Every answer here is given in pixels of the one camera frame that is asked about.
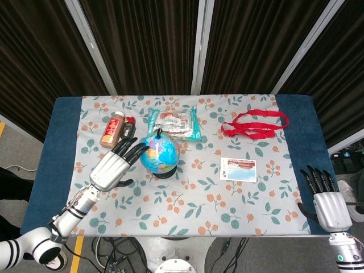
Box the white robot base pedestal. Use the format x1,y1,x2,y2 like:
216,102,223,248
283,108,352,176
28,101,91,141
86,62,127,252
135,235,217,273

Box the small dark bottle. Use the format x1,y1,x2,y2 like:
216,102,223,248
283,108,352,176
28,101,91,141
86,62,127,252
122,116,137,140

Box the black electronics with blue lights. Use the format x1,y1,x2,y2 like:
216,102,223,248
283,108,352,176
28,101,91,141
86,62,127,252
329,144,364,177

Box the blue globe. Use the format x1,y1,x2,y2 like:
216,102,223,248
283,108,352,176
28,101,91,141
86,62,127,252
139,128,180,179

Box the dark brown pleated curtain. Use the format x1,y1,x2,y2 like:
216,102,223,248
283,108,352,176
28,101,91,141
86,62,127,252
0,0,110,143
280,0,364,148
80,0,200,96
200,0,330,94

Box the white partition frame post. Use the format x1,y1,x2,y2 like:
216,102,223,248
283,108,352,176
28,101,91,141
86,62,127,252
271,0,340,96
64,0,118,96
190,0,214,96

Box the brown drink bottle red label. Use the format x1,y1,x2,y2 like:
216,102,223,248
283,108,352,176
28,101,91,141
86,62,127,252
99,111,125,149

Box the fruit and leaf print tablecloth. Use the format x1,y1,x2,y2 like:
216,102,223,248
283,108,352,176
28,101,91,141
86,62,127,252
67,94,311,237

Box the postcard with red building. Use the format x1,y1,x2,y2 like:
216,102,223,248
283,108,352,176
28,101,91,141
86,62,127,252
220,157,257,183

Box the white and black sneaker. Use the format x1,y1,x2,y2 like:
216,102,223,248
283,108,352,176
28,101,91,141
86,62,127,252
44,250,69,271

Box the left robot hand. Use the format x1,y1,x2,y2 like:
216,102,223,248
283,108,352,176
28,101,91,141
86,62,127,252
89,136,150,192

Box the red ribbon strap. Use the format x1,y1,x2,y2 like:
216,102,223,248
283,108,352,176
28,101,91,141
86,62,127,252
221,109,290,140

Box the teal and silver snack packet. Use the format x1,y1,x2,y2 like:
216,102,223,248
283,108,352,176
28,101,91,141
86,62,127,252
147,106,202,142

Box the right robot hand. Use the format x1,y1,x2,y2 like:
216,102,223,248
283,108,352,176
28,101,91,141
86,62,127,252
297,164,353,235

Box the black cable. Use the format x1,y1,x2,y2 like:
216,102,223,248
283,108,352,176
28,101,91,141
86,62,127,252
206,236,250,273
90,235,156,273

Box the person's black trouser legs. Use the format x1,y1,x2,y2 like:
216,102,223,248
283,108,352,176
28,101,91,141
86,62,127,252
0,167,35,242

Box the blue table pad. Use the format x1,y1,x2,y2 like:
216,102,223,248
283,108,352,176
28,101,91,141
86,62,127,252
20,94,353,237

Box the thin white cable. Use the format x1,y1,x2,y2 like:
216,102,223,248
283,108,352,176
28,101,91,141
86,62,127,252
5,166,38,173

